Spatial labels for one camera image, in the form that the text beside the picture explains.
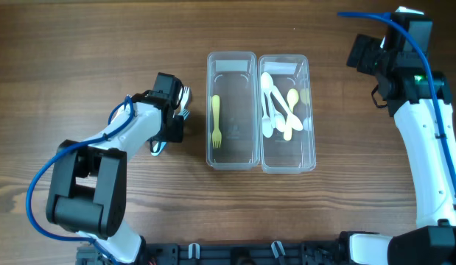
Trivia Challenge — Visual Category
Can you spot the clear plastic container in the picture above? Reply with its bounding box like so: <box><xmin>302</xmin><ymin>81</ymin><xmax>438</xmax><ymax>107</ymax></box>
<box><xmin>258</xmin><ymin>54</ymin><xmax>316</xmax><ymax>174</ymax></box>
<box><xmin>206</xmin><ymin>51</ymin><xmax>261</xmax><ymax>170</ymax></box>

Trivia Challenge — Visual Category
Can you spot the white plastic fork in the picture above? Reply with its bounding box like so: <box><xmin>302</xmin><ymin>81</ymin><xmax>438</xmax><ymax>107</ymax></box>
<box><xmin>179</xmin><ymin>86</ymin><xmax>191</xmax><ymax>120</ymax></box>

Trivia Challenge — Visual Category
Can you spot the white spoon crossing yellow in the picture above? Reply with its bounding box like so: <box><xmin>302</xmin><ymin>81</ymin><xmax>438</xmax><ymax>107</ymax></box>
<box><xmin>261</xmin><ymin>93</ymin><xmax>273</xmax><ymax>138</ymax></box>

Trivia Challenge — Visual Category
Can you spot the yellow plastic fork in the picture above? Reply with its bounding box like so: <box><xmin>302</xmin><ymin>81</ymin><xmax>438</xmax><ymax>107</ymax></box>
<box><xmin>211</xmin><ymin>95</ymin><xmax>222</xmax><ymax>149</ymax></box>

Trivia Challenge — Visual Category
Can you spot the white plastic spoon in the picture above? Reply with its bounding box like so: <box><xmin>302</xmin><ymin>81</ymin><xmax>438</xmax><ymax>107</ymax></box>
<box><xmin>273</xmin><ymin>105</ymin><xmax>286</xmax><ymax>133</ymax></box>
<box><xmin>272</xmin><ymin>85</ymin><xmax>304</xmax><ymax>131</ymax></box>
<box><xmin>261</xmin><ymin>72</ymin><xmax>276</xmax><ymax>129</ymax></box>

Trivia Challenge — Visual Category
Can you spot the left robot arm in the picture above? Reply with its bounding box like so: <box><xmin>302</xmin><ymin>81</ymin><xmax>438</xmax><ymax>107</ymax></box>
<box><xmin>46</xmin><ymin>73</ymin><xmax>184</xmax><ymax>264</ymax></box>

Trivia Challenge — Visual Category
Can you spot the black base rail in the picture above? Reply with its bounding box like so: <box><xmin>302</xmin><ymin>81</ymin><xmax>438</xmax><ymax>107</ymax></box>
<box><xmin>134</xmin><ymin>241</ymin><xmax>353</xmax><ymax>265</ymax></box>

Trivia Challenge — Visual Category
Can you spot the left blue cable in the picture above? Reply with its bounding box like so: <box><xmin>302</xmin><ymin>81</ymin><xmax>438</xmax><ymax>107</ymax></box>
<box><xmin>25</xmin><ymin>94</ymin><xmax>135</xmax><ymax>265</ymax></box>

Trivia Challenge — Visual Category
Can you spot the yellow plastic spoon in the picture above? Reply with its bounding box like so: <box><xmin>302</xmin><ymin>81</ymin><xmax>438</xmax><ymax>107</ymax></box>
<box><xmin>284</xmin><ymin>88</ymin><xmax>299</xmax><ymax>141</ymax></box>

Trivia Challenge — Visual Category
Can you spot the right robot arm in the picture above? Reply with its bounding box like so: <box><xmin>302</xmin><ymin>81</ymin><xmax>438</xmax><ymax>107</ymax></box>
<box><xmin>343</xmin><ymin>11</ymin><xmax>456</xmax><ymax>264</ymax></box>

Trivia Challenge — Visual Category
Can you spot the light blue plastic fork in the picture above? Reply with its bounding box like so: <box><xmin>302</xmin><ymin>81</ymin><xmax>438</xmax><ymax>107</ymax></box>
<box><xmin>151</xmin><ymin>142</ymin><xmax>166</xmax><ymax>157</ymax></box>

